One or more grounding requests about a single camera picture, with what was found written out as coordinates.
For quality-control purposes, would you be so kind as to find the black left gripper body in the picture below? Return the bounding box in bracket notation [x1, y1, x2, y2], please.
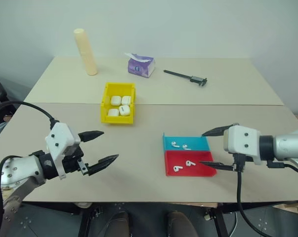
[61, 145, 90, 176]

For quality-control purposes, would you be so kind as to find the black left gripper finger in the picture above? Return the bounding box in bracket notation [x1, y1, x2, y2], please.
[78, 130, 105, 143]
[87, 154, 120, 176]

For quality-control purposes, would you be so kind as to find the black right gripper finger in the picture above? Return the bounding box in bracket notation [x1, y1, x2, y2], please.
[199, 160, 236, 171]
[201, 124, 232, 137]

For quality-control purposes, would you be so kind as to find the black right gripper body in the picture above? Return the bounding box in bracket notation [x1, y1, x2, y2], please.
[231, 153, 247, 172]

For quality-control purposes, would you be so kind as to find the yellow plastic bin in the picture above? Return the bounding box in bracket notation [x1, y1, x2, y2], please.
[100, 82, 137, 125]

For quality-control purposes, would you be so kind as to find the red plastic tray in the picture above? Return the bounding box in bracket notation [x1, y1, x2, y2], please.
[164, 150, 218, 177]

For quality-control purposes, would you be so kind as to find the blue plastic tray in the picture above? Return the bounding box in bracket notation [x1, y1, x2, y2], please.
[162, 132, 211, 152]

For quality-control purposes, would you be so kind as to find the white grey sneaker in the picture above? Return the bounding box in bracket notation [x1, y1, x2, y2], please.
[73, 201, 93, 209]

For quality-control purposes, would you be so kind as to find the black vernier caliper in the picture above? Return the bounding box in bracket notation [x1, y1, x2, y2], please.
[164, 70, 209, 87]

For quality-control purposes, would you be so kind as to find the purple tissue pack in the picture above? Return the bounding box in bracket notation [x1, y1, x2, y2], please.
[124, 52, 156, 78]

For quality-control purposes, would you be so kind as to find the tall cream cylinder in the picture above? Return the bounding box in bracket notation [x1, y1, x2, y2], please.
[73, 28, 98, 76]

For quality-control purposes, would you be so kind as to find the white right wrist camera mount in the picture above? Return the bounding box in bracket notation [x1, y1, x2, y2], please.
[223, 125, 262, 165]

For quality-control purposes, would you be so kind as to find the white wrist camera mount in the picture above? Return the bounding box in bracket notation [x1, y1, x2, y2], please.
[45, 122, 82, 179]
[223, 125, 262, 165]

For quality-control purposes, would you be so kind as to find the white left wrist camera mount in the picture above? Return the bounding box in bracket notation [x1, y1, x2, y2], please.
[45, 122, 82, 179]

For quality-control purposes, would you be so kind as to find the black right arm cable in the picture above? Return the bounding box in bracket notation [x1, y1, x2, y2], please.
[236, 169, 263, 237]
[266, 159, 298, 175]

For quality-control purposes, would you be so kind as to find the black metal table frame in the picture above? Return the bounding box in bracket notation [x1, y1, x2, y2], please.
[22, 201, 288, 237]

